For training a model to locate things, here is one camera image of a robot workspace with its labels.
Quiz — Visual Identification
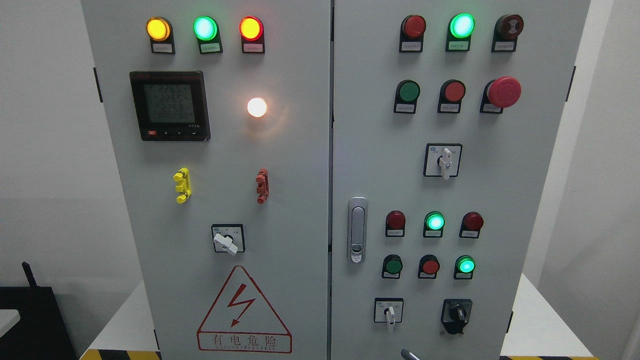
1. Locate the green indicator lamp top left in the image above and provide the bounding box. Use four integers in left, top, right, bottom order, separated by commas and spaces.
193, 16, 223, 55

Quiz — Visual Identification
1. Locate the green lit lamp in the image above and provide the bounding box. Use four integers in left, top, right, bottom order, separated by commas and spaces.
422, 210, 446, 239
454, 255, 476, 280

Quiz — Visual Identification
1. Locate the red push button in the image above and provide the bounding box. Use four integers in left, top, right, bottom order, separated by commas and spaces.
417, 254, 441, 280
438, 79, 466, 114

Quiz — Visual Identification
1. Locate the white lit indicator lamp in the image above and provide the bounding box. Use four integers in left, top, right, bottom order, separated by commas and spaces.
246, 96, 268, 118

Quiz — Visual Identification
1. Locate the lower white rotary switch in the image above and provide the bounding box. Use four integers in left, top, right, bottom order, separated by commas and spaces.
374, 297, 404, 333

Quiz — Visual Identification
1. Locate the white platform with hazard stripes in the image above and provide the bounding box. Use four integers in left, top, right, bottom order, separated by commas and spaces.
80, 275, 595, 360

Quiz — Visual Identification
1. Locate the green push button lower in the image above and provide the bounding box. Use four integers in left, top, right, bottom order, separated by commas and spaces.
381, 254, 403, 280

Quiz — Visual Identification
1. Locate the red push button lower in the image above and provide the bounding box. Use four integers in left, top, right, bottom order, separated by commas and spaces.
417, 254, 441, 280

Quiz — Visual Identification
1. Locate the dark red lamp middle left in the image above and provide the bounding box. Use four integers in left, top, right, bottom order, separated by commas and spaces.
385, 210, 406, 237

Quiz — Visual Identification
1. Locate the left grey cabinet door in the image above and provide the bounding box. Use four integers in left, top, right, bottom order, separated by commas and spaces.
81, 0, 332, 360

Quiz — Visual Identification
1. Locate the upper right white rotary switch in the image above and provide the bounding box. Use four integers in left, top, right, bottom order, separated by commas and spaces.
423, 143, 463, 180

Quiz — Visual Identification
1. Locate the black knob selector switch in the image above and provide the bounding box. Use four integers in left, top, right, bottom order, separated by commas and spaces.
440, 298, 473, 335

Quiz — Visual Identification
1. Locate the black box with antenna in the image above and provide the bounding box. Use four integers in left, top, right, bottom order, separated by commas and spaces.
0, 262, 76, 360

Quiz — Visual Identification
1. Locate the black digital power meter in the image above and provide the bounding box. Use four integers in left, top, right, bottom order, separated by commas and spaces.
129, 70, 211, 142

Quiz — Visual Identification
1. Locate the green push button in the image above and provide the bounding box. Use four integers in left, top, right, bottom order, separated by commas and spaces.
393, 79, 421, 114
381, 254, 403, 280

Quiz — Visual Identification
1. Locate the red push button upper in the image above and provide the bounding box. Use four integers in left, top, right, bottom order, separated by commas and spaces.
438, 79, 466, 114

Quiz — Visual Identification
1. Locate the green lit lamp lower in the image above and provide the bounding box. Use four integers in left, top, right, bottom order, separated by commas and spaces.
454, 255, 476, 280

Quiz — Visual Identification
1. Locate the red lit indicator lamp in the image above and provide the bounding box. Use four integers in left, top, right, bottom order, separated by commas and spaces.
238, 16, 265, 54

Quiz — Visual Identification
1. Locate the green lamp top right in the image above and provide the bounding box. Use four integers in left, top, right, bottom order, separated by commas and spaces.
445, 13, 475, 52

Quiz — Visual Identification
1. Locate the yellow indicator lamp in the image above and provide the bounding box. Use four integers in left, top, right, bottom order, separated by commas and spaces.
146, 16, 176, 54

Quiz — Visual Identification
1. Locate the dark red buzzer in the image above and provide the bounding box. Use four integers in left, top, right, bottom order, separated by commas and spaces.
491, 14, 524, 53

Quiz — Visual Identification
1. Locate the left white rotary switch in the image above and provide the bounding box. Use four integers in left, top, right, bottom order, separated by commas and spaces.
211, 223, 246, 256

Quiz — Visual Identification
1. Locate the right grey cabinet door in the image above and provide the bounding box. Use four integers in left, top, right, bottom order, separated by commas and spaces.
330, 0, 590, 360

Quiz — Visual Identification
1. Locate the red electric hazard sign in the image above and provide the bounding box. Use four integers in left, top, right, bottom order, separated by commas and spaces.
196, 265, 293, 354

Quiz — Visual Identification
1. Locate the red terminal connector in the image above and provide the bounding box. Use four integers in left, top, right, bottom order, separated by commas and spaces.
255, 168, 270, 205

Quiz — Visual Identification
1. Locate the green push button upper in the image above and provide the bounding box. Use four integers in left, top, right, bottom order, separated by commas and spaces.
393, 79, 421, 114

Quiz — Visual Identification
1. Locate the red lamp top right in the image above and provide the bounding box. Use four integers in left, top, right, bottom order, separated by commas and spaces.
398, 14, 426, 53

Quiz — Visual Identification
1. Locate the white rotary switch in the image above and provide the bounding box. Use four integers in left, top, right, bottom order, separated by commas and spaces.
211, 223, 246, 256
423, 143, 463, 180
374, 297, 404, 333

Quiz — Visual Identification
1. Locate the dark red lamp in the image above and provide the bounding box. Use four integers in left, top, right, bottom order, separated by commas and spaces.
385, 210, 406, 237
459, 211, 484, 239

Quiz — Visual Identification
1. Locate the silver door handle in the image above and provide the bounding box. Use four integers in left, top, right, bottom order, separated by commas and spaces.
347, 196, 368, 264

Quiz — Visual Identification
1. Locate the grey cabinet door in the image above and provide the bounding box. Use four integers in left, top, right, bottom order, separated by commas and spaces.
81, 0, 332, 360
330, 0, 590, 360

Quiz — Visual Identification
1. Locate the red emergency stop button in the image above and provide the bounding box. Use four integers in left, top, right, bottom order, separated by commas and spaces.
479, 76, 522, 114

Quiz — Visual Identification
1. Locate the yellow terminal connector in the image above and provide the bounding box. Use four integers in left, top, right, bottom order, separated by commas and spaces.
173, 167, 192, 204

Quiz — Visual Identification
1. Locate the green lit lamp middle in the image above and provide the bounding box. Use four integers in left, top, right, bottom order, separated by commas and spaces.
422, 210, 446, 239

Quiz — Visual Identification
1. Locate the dark red lamp middle right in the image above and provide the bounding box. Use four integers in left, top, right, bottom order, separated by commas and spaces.
459, 211, 484, 239

